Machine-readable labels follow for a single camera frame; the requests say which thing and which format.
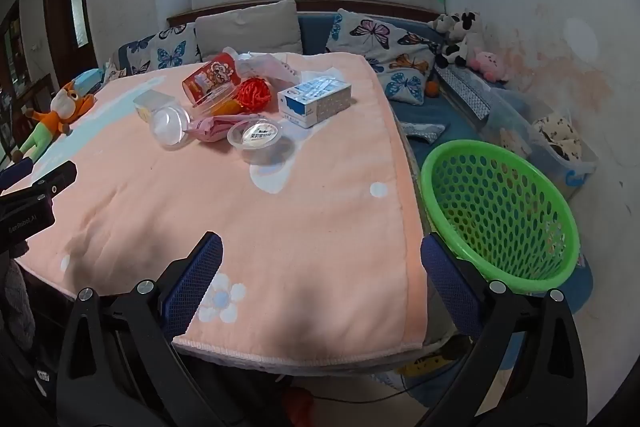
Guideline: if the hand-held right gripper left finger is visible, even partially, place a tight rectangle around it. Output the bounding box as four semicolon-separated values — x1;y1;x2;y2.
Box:
56;231;236;427

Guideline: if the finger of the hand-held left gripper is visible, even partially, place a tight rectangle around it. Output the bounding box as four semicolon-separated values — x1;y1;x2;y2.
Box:
30;160;78;208
0;158;35;190

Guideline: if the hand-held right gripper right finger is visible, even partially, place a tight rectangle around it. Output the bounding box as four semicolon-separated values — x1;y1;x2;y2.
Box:
419;232;590;427

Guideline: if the green perforated plastic basket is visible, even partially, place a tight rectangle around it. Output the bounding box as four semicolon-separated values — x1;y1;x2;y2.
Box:
420;139;581;294

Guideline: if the clear square plastic jar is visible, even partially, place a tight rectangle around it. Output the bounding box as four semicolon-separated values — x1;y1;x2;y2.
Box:
132;89;176;122

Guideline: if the pink plastic wrapper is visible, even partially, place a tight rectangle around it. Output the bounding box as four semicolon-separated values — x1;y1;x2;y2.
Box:
187;114;251;142

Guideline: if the clear yogurt cup printed lid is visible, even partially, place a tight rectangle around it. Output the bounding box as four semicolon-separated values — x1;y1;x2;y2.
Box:
227;118;296;165

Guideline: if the clear shallow plastic container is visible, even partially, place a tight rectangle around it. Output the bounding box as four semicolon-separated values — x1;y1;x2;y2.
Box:
190;82;241;116

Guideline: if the red printed plastic cup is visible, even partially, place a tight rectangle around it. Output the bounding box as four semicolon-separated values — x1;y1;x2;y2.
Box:
181;52;240;105

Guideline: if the red mesh ball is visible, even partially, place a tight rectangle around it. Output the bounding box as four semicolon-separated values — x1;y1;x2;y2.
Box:
236;77;273;112

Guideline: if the blue white carton box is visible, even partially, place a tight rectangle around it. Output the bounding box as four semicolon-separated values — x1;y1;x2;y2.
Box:
277;76;352;129

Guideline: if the white plastic bag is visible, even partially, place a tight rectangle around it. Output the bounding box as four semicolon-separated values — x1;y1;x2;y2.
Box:
235;51;301;85

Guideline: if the orange fox plush toy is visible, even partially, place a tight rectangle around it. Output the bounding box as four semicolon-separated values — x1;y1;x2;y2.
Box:
0;82;98;172

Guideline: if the pink flower print blanket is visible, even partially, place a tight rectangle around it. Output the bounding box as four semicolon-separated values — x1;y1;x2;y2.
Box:
12;52;431;365

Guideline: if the light blue tissue box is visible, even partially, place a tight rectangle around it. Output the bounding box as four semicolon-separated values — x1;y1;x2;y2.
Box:
70;68;108;95

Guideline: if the dark wooden shelf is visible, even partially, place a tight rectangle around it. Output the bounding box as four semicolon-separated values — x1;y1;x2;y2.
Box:
0;0;31;148

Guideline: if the butterfly print pillow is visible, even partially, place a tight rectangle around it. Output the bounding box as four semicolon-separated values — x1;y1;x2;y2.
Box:
117;34;156;78
326;9;446;105
150;23;201;70

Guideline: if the clear plastic storage bin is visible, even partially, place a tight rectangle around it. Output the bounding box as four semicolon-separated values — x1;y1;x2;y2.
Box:
482;89;598;202

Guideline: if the brown wooden door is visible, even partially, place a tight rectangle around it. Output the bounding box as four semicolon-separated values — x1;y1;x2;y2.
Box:
42;0;98;82

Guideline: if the cow print cloth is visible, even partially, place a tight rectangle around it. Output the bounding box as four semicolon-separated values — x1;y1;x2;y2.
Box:
530;109;583;158

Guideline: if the grey dotted seat pad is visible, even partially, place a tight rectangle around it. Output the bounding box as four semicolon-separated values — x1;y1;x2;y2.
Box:
435;66;493;128

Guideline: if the pink plush toy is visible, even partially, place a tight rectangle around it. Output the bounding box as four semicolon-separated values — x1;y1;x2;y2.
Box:
467;51;511;82

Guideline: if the beige cushion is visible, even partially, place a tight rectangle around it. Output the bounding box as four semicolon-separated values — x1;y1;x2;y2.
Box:
194;0;303;62

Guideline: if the black white cow plush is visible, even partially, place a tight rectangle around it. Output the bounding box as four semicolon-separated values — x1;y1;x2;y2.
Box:
435;9;483;68

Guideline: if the grey plush toy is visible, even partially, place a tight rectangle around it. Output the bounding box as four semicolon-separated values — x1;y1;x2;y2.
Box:
427;14;456;35

